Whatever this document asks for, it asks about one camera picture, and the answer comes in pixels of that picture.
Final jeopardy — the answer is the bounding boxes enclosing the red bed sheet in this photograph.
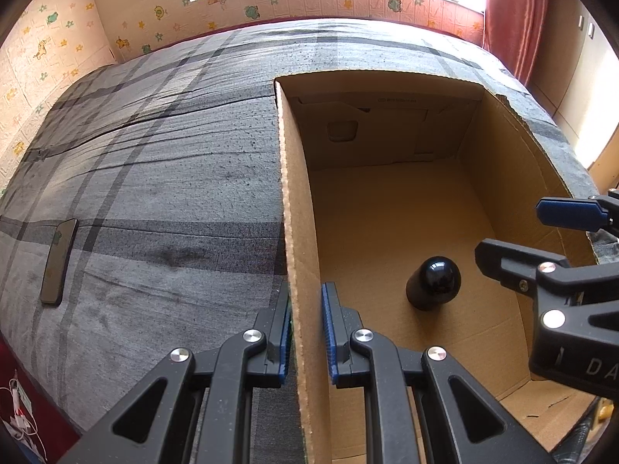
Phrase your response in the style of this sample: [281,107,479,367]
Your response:
[0,333,80,464]

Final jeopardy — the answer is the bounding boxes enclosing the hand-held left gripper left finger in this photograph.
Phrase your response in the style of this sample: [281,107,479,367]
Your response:
[58,291,293,464]

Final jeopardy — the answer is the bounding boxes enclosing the brown cardboard box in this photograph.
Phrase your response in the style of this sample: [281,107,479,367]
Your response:
[273,70,615,464]

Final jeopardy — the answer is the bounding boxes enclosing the grey plaid blanket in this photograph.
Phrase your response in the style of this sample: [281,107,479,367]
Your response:
[0,18,603,464]

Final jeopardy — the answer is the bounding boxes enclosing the black round-top bottle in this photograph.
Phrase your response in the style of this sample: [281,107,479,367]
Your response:
[405,255,462,311]

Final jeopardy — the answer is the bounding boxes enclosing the red curtain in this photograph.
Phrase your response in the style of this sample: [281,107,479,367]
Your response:
[484,0,552,90]

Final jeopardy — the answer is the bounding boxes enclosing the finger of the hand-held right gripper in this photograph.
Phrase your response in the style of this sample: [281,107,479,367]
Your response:
[475,238,619,306]
[535,188,619,235]

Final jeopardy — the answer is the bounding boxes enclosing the black smartphone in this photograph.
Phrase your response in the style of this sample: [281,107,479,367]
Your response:
[39,218,78,306]

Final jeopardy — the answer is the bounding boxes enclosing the white charging cables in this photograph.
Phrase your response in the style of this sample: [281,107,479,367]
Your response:
[0,370,44,440]

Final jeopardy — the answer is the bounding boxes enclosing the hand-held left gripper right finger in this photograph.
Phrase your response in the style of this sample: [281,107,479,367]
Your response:
[320,281,557,464]

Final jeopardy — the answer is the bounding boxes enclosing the beige cabinet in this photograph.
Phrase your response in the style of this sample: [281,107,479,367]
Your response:
[529,0,619,179]

